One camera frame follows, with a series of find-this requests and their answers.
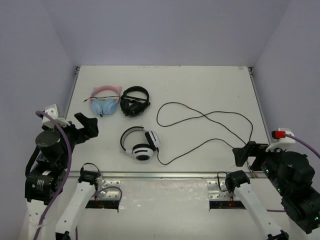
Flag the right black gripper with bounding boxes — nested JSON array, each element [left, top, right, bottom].
[[232, 140, 290, 196]]

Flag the white and black headphones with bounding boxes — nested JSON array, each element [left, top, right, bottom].
[[120, 126, 161, 161]]

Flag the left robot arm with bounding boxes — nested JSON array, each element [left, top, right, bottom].
[[24, 108, 101, 240]]

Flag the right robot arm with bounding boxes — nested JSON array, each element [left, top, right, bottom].
[[225, 141, 320, 240]]

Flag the pink and blue cat headphones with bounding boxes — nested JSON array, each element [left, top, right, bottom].
[[84, 85, 122, 117]]

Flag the aluminium table edge rail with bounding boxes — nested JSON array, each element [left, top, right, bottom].
[[68, 170, 266, 179]]

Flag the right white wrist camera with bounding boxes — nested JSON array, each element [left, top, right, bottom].
[[265, 127, 296, 152]]

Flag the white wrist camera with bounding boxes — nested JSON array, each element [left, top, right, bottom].
[[265, 127, 296, 152], [42, 104, 70, 129]]

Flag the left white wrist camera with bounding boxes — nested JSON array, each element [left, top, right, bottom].
[[42, 104, 70, 129]]

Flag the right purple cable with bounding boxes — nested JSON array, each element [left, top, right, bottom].
[[287, 133, 320, 160]]

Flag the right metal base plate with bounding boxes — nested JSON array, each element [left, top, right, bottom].
[[207, 178, 234, 201]]

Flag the metal base plate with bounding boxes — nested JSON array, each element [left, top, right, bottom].
[[207, 178, 234, 201], [95, 178, 121, 201]]

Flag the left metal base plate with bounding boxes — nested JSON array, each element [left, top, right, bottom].
[[95, 178, 121, 201]]

